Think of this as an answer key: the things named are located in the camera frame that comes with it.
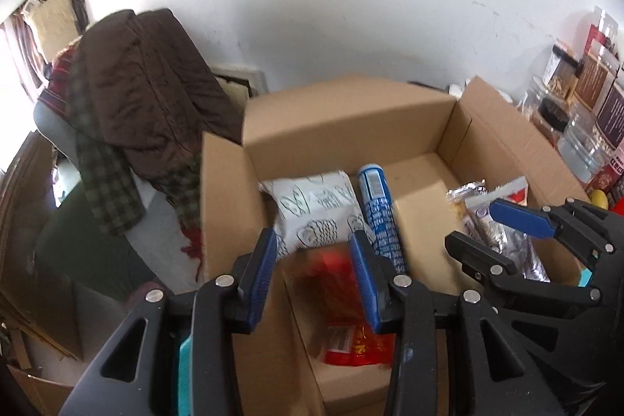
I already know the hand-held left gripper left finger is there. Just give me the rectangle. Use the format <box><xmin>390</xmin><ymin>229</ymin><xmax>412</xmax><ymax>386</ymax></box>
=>
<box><xmin>58</xmin><ymin>227</ymin><xmax>278</xmax><ymax>416</ymax></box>

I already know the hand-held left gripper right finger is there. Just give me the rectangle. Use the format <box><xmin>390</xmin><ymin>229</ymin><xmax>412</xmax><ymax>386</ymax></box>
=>
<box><xmin>348</xmin><ymin>231</ymin><xmax>566</xmax><ymax>416</ymax></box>

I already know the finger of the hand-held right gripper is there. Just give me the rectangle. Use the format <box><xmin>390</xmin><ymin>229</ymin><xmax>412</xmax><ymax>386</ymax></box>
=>
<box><xmin>489</xmin><ymin>196</ymin><xmax>624</xmax><ymax>273</ymax></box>
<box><xmin>445</xmin><ymin>231</ymin><xmax>605</xmax><ymax>307</ymax></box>

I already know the red yellow-print snack packet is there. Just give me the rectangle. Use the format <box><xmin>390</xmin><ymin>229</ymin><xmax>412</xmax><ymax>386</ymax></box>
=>
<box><xmin>305</xmin><ymin>248</ymin><xmax>397</xmax><ymax>368</ymax></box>

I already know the silver purple snack packet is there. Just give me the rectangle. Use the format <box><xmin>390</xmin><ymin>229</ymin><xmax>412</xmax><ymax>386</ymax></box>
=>
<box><xmin>463</xmin><ymin>189</ymin><xmax>551</xmax><ymax>284</ymax></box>

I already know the brown cardboard box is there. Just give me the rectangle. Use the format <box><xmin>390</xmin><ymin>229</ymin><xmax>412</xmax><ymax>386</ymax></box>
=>
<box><xmin>201</xmin><ymin>74</ymin><xmax>593</xmax><ymax>416</ymax></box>

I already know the white red snack packet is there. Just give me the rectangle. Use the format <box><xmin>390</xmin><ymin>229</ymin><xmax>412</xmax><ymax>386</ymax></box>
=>
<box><xmin>490</xmin><ymin>175</ymin><xmax>530</xmax><ymax>208</ymax></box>

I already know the small clear orange packet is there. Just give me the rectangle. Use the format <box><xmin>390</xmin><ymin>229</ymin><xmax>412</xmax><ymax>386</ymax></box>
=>
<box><xmin>446</xmin><ymin>179</ymin><xmax>488</xmax><ymax>222</ymax></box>

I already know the blue tube snack packet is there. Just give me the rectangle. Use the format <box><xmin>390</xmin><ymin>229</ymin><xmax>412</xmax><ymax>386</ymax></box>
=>
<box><xmin>357</xmin><ymin>163</ymin><xmax>408</xmax><ymax>273</ymax></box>

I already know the white patterned snack packet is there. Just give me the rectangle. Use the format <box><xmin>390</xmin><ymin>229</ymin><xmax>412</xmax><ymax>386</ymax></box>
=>
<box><xmin>258</xmin><ymin>170</ymin><xmax>366</xmax><ymax>258</ymax></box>

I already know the red printed tin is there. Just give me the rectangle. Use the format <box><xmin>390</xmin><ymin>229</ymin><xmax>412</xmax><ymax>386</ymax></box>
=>
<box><xmin>585</xmin><ymin>153</ymin><xmax>624</xmax><ymax>197</ymax></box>

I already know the white floral cloth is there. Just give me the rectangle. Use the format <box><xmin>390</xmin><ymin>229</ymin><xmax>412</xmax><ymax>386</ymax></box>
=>
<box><xmin>122</xmin><ymin>192</ymin><xmax>208</xmax><ymax>295</ymax></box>

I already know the black lid brown jar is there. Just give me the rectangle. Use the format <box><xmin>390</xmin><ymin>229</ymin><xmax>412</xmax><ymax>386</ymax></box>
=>
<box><xmin>531</xmin><ymin>97</ymin><xmax>571</xmax><ymax>149</ymax></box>

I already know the teal table mat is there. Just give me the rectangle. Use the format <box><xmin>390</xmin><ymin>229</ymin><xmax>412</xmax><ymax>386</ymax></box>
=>
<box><xmin>178</xmin><ymin>269</ymin><xmax>596</xmax><ymax>416</ymax></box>

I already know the clear empty jar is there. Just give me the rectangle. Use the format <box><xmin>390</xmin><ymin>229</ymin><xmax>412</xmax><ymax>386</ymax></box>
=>
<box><xmin>517</xmin><ymin>75</ymin><xmax>549</xmax><ymax>124</ymax></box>

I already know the dark purple label jar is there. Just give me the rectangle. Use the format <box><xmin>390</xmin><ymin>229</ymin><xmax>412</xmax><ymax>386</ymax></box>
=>
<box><xmin>595</xmin><ymin>80</ymin><xmax>624</xmax><ymax>151</ymax></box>

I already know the clear jar of nuts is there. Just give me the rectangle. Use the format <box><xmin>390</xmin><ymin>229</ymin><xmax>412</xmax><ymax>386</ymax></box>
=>
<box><xmin>541</xmin><ymin>38</ymin><xmax>581</xmax><ymax>97</ymax></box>

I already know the brown label clear jar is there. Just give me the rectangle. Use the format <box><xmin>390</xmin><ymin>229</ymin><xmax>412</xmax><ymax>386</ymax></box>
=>
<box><xmin>573</xmin><ymin>41</ymin><xmax>622</xmax><ymax>112</ymax></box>

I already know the green plaid cloth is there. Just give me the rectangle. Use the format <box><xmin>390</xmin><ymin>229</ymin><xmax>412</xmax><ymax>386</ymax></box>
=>
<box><xmin>66</xmin><ymin>70</ymin><xmax>203</xmax><ymax>236</ymax></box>

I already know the dark green cushion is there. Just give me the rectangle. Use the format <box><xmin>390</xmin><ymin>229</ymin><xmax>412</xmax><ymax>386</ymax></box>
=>
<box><xmin>34</xmin><ymin>187</ymin><xmax>157</xmax><ymax>300</ymax></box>

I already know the tall red label jar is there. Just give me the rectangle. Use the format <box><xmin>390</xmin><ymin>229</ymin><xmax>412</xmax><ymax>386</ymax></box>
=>
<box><xmin>580</xmin><ymin>5</ymin><xmax>620</xmax><ymax>56</ymax></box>

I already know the brown quilted jacket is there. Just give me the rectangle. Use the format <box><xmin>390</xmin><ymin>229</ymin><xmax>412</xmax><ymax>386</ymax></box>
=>
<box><xmin>73</xmin><ymin>8</ymin><xmax>245</xmax><ymax>180</ymax></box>

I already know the dark wooden cabinet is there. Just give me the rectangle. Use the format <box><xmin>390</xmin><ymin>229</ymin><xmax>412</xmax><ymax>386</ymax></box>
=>
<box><xmin>0</xmin><ymin>133</ymin><xmax>83</xmax><ymax>358</ymax></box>

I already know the cardboard sheet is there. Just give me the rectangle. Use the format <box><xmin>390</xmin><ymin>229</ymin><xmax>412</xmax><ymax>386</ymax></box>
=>
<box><xmin>0</xmin><ymin>289</ymin><xmax>83</xmax><ymax>416</ymax></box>

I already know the grey chair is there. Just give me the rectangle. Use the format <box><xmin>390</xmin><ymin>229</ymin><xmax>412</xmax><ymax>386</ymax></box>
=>
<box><xmin>33</xmin><ymin>101</ymin><xmax>81</xmax><ymax>158</ymax></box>

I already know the red striped cloth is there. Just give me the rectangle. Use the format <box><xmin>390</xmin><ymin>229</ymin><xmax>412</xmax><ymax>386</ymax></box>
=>
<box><xmin>39</xmin><ymin>46</ymin><xmax>81</xmax><ymax>117</ymax></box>

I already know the black hanging bag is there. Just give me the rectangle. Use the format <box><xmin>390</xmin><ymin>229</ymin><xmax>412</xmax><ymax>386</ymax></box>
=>
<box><xmin>71</xmin><ymin>0</ymin><xmax>91</xmax><ymax>29</ymax></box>

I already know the brown curtain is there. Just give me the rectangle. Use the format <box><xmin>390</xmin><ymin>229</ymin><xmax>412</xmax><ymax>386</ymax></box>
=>
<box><xmin>10</xmin><ymin>14</ymin><xmax>44</xmax><ymax>90</ymax></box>

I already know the cream fabric panel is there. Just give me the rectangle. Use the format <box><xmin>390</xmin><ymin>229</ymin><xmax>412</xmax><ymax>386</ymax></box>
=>
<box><xmin>24</xmin><ymin>0</ymin><xmax>79</xmax><ymax>61</ymax></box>

